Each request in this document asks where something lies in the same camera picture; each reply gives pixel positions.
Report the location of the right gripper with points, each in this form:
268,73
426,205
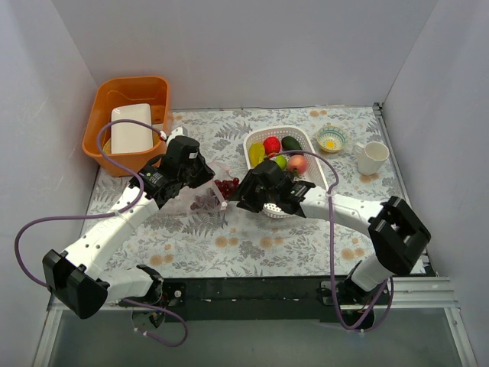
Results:
249,189

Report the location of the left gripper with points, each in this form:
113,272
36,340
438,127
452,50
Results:
200,174

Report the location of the red grape bunch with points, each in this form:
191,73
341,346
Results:
215,196

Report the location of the clear zip top bag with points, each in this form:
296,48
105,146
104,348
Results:
180,205

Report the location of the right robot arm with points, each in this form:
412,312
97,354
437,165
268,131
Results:
396,232

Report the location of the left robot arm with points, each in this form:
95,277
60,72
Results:
77,276

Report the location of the yellow starfruit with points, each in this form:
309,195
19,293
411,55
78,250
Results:
256,154

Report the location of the green apple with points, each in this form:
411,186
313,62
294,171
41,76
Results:
281,161

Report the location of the red strawberry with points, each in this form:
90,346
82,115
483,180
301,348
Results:
272,146

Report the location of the pink peach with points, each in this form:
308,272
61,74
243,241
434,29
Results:
297,165

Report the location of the dark green avocado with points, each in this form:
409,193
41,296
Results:
289,143

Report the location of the white rectangular plate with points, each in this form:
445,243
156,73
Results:
128,137

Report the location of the orange plastic tub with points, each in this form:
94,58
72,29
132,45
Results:
125,91

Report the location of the patterned small bowl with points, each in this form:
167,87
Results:
332,138

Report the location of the floral table mat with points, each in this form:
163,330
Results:
235,242

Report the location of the white mug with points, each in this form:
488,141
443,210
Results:
370,157

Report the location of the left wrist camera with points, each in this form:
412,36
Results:
180,131

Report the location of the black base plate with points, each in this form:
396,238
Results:
272,298

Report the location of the aluminium frame rail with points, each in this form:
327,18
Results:
420,325

